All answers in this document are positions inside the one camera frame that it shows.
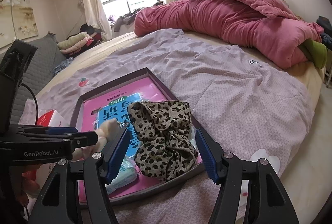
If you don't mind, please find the beige teddy pink bow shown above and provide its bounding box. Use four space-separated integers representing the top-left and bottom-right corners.
72 119 120 161

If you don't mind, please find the red tissue pack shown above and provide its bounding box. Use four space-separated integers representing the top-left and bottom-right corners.
21 108 65 189

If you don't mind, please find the pale blue tissue pack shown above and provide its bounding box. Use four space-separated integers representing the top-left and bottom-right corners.
105 156 138 195

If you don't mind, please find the leopard print scrunchie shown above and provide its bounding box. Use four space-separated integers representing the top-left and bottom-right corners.
127 100 198 181

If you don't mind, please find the person's hand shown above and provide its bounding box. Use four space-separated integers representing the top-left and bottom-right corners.
10 165 41 207

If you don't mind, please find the beige bed sheet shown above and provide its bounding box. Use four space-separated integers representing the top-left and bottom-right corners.
44 32 331 223

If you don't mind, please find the dark patterned cloth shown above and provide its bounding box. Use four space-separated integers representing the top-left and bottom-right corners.
52 57 74 76

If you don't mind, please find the grey quilted headboard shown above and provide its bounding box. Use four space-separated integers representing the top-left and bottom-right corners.
1 32 65 124

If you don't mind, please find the lilac strawberry print blanket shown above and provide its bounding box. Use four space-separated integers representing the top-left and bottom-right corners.
18 28 316 224

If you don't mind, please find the folded blankets stack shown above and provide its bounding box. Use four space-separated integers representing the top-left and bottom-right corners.
57 31 93 54

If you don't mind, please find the clothes pile on sill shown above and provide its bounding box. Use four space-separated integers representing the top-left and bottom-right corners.
111 7 146 33

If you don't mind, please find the green pillow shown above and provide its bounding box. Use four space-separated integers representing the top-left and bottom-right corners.
298 39 327 69

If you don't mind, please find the pink rolled duvet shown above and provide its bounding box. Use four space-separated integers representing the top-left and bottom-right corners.
134 0 323 70

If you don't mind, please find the black cable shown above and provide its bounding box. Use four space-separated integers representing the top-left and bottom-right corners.
19 82 39 126

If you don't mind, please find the blossom tree wall painting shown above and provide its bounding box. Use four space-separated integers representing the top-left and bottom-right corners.
0 0 39 48

